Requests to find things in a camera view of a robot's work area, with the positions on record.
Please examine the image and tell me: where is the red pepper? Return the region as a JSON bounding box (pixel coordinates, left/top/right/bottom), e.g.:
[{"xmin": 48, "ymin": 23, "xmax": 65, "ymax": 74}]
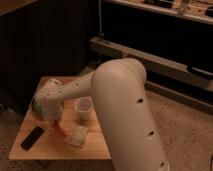
[{"xmin": 54, "ymin": 121, "xmax": 66, "ymax": 137}]

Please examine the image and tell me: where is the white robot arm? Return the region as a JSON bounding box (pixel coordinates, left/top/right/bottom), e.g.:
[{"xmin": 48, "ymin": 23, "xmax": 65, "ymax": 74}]
[{"xmin": 32, "ymin": 58, "xmax": 170, "ymax": 171}]

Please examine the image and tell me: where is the beige sponge block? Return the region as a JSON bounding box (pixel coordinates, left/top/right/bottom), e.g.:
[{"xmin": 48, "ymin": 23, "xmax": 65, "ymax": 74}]
[{"xmin": 66, "ymin": 125, "xmax": 88, "ymax": 148}]

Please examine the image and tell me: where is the wooden table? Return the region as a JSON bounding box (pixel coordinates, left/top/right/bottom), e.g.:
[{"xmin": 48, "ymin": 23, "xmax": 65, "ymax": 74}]
[{"xmin": 9, "ymin": 100, "xmax": 111, "ymax": 160}]

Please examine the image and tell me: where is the green bowl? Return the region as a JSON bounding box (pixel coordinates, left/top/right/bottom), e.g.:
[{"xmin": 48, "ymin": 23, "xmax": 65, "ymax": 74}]
[{"xmin": 31, "ymin": 100, "xmax": 42, "ymax": 119}]

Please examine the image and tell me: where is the black remote control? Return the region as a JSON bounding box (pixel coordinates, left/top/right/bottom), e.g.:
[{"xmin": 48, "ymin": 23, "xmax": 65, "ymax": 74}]
[{"xmin": 21, "ymin": 127, "xmax": 44, "ymax": 150}]

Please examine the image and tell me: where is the metal shelf frame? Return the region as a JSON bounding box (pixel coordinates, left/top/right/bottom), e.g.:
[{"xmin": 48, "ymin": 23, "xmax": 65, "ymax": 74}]
[{"xmin": 90, "ymin": 0, "xmax": 213, "ymax": 115}]

